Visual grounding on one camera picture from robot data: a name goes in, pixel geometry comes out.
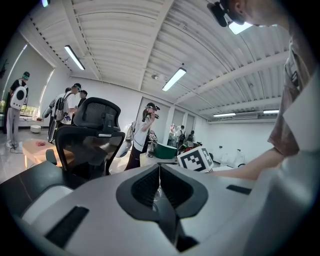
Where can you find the person's face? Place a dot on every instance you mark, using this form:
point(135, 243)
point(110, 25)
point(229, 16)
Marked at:
point(262, 10)

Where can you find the black office chair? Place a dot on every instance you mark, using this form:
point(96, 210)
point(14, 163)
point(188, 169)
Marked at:
point(87, 145)

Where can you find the green box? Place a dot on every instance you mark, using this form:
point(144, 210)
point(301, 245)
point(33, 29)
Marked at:
point(165, 151)

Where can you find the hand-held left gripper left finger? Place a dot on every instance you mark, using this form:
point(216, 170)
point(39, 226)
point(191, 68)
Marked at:
point(105, 225)

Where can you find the person's right forearm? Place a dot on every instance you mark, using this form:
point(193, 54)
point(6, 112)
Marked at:
point(250, 167)

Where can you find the long ceiling light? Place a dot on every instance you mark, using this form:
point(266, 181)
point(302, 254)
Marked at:
point(270, 111)
point(174, 79)
point(224, 115)
point(74, 57)
point(240, 28)

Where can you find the clear drinking glass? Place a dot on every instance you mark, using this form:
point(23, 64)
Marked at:
point(158, 200)

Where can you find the black head-mounted camera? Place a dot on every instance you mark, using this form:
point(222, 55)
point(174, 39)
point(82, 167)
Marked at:
point(218, 13)

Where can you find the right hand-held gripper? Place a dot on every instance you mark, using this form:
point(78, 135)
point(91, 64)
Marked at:
point(193, 160)

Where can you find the brown printed t-shirt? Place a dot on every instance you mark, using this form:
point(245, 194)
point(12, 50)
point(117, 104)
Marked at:
point(292, 112)

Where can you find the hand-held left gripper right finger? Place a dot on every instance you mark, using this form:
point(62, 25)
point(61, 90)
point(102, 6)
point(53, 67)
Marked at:
point(215, 200)

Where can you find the light wooden table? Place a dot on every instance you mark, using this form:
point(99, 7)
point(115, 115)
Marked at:
point(37, 152)

